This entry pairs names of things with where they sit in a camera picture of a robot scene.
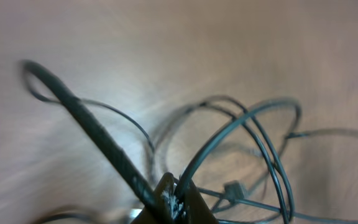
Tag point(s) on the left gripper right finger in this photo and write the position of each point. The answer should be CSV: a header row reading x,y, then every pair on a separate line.
x,y
195,209

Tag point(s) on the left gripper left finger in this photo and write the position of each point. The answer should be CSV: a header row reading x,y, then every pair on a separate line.
x,y
156,208

